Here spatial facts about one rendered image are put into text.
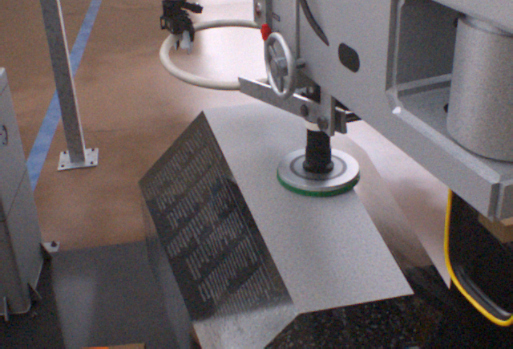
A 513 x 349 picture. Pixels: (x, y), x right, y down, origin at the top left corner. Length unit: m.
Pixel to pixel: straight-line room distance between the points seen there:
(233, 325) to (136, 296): 1.24
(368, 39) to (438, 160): 0.26
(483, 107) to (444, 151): 0.11
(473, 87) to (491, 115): 0.05
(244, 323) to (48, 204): 2.06
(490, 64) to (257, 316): 0.75
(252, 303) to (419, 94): 0.59
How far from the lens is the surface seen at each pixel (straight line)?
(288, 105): 1.74
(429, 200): 3.28
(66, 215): 3.30
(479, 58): 1.00
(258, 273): 1.52
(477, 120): 1.02
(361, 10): 1.24
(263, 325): 1.44
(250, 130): 2.05
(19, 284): 2.69
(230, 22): 2.49
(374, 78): 1.23
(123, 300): 2.71
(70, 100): 3.57
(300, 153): 1.85
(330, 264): 1.49
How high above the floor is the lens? 1.73
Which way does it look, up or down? 28 degrees down
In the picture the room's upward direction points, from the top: 2 degrees counter-clockwise
